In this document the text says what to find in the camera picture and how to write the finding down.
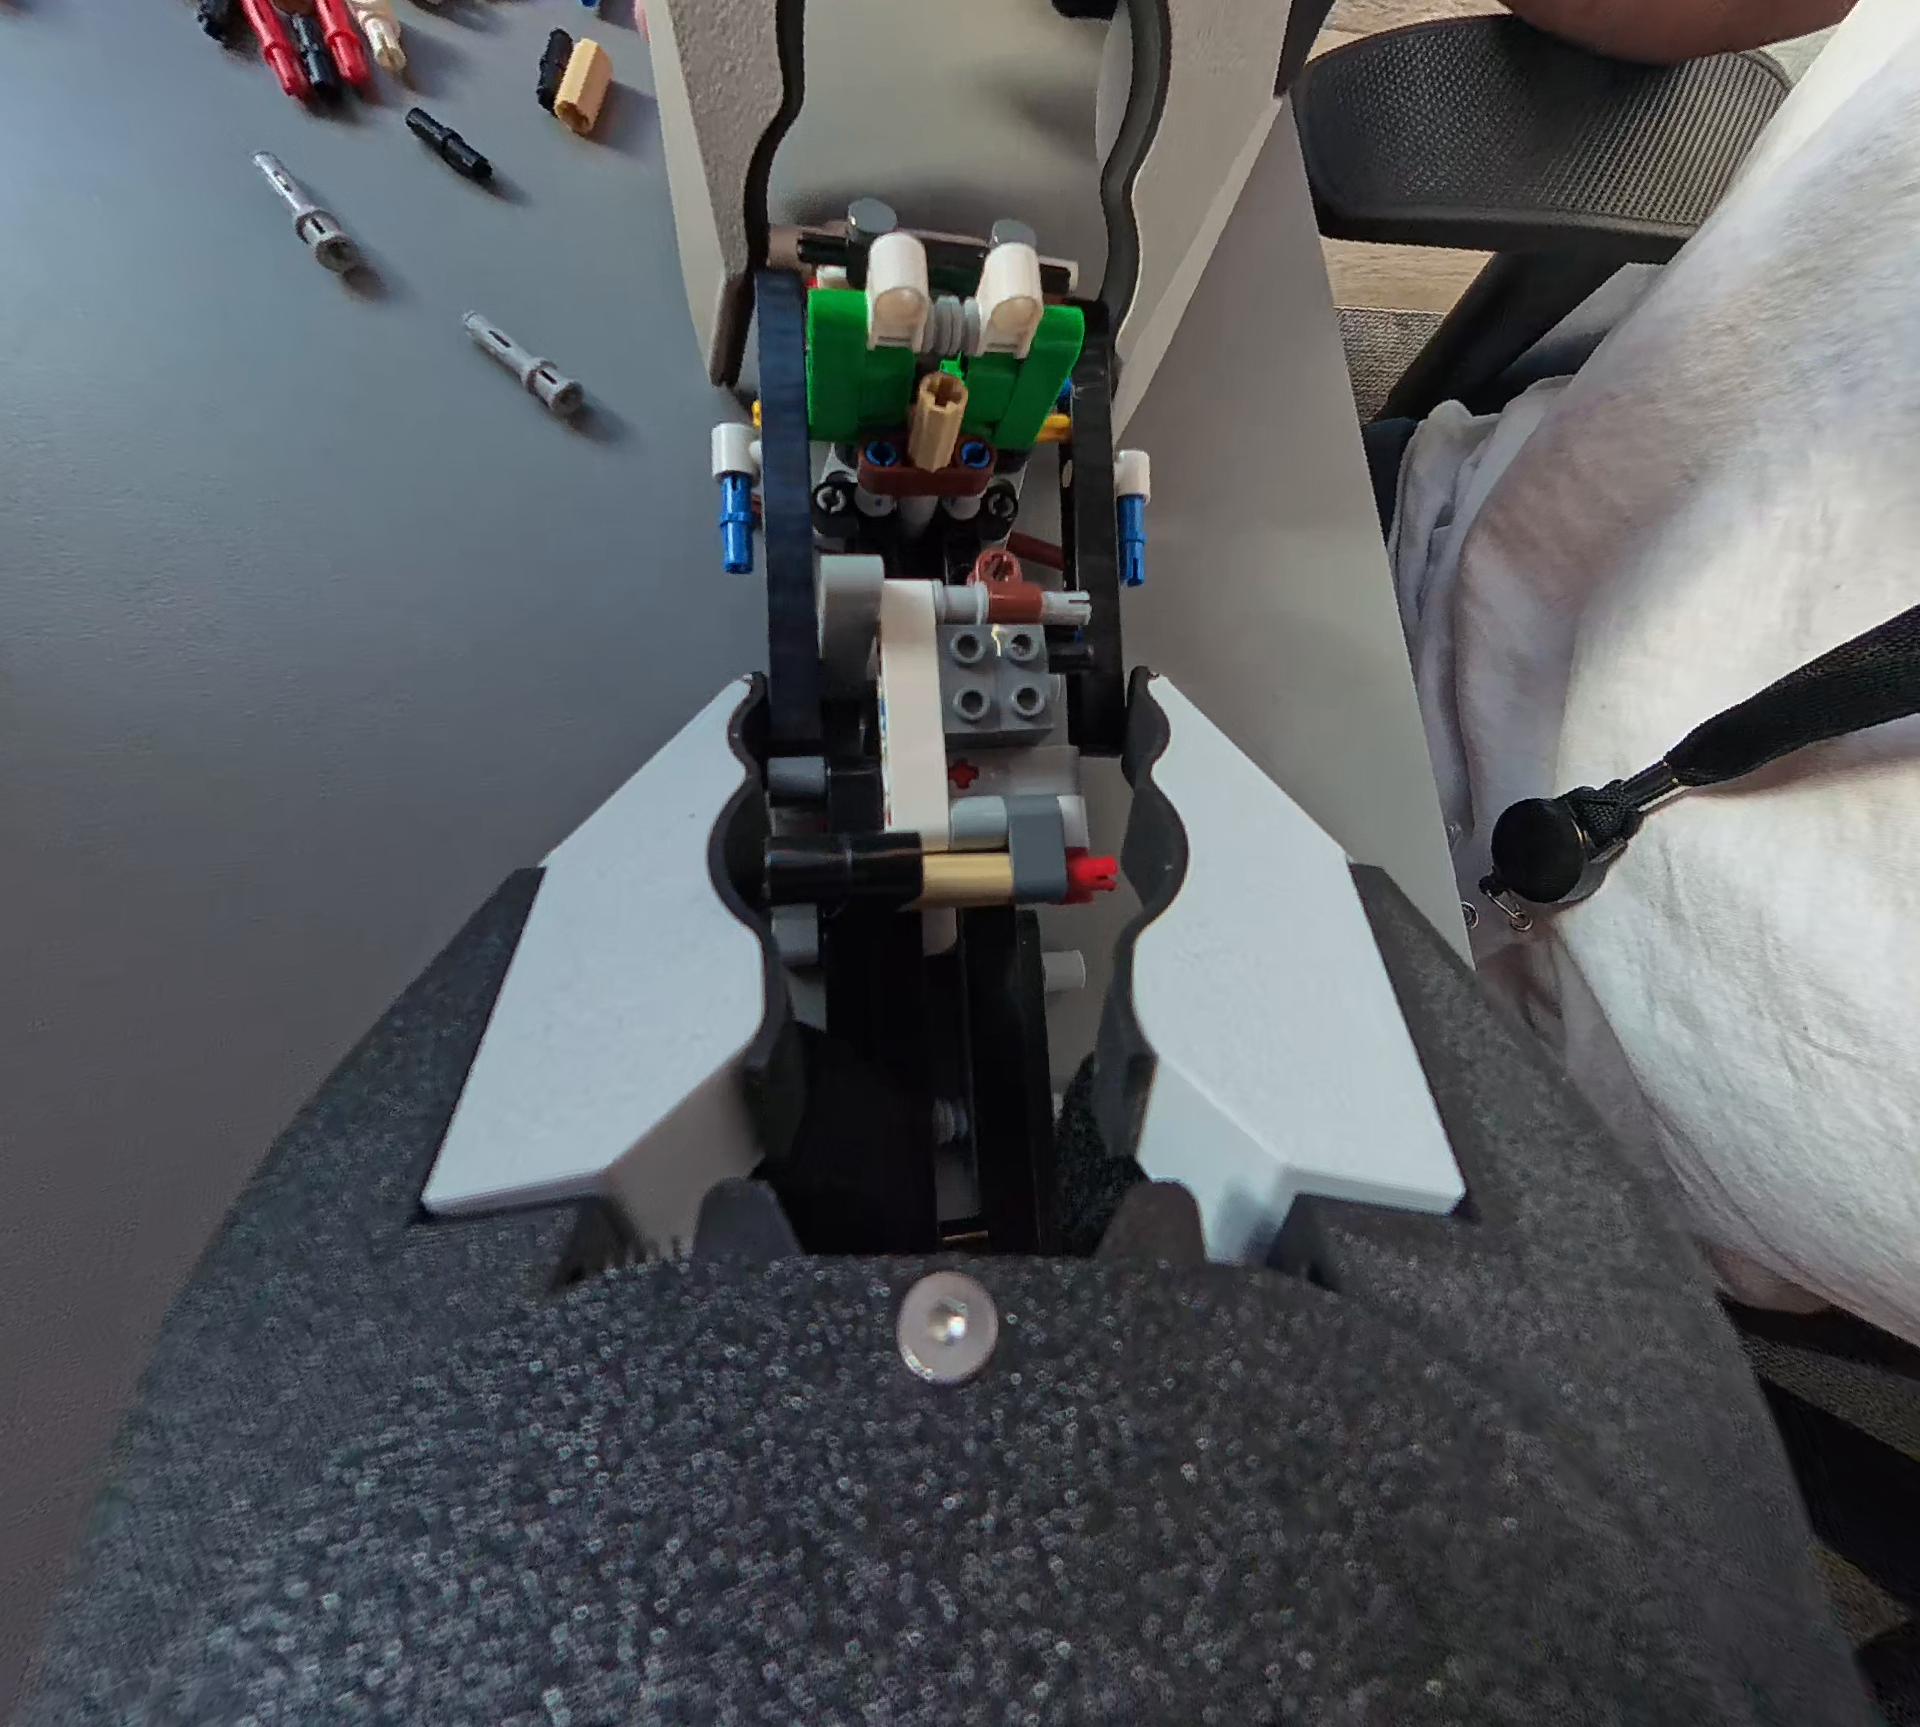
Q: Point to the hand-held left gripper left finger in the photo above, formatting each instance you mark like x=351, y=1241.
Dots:
x=599, y=1006

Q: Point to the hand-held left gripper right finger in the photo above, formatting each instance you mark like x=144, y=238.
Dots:
x=1277, y=1006

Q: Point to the tan and black lego pin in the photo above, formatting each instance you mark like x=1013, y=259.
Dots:
x=583, y=88

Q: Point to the lego truck chassis assembly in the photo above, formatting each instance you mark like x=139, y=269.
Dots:
x=899, y=349

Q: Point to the person in white shirt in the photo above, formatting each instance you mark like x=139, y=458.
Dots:
x=1494, y=155

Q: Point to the grey lego pin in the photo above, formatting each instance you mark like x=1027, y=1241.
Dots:
x=306, y=214
x=517, y=366

